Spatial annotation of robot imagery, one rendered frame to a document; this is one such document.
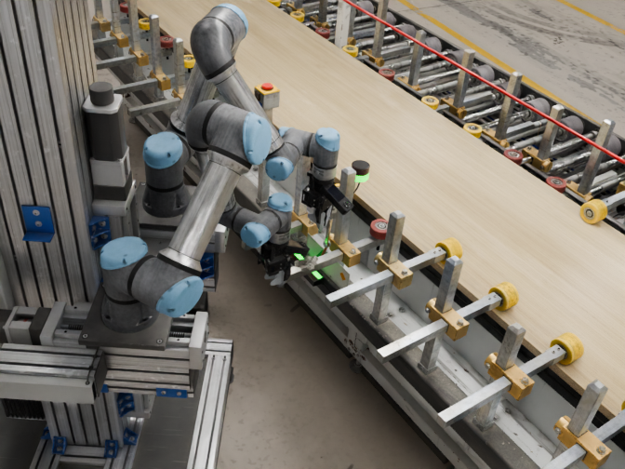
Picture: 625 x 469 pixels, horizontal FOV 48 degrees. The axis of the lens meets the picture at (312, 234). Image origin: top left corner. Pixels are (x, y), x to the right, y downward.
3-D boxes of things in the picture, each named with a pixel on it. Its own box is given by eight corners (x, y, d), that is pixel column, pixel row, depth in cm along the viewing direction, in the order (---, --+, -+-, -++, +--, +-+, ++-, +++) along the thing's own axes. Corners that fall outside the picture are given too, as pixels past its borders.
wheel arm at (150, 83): (110, 99, 327) (109, 90, 324) (107, 95, 329) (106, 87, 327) (194, 79, 348) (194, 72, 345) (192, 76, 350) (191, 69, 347)
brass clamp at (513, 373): (516, 402, 189) (521, 390, 186) (480, 368, 198) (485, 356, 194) (531, 393, 192) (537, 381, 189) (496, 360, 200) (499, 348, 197)
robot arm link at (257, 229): (229, 239, 208) (250, 221, 216) (260, 254, 204) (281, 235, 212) (229, 218, 203) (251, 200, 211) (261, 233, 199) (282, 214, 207)
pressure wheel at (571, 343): (569, 341, 198) (547, 336, 205) (574, 368, 199) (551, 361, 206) (583, 333, 201) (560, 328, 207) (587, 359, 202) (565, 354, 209)
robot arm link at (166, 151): (138, 183, 218) (134, 146, 209) (157, 162, 228) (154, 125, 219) (174, 193, 215) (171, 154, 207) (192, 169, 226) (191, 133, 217)
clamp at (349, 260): (348, 268, 242) (350, 257, 239) (325, 246, 250) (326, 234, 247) (361, 262, 245) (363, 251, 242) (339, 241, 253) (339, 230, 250)
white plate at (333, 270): (346, 295, 249) (349, 274, 243) (305, 253, 265) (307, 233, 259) (347, 295, 249) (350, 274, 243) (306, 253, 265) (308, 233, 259)
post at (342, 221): (334, 283, 255) (348, 172, 225) (328, 277, 257) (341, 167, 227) (341, 279, 257) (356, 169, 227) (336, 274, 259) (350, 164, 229)
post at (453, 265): (425, 377, 225) (455, 263, 195) (418, 369, 227) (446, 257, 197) (433, 372, 226) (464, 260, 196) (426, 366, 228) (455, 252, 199)
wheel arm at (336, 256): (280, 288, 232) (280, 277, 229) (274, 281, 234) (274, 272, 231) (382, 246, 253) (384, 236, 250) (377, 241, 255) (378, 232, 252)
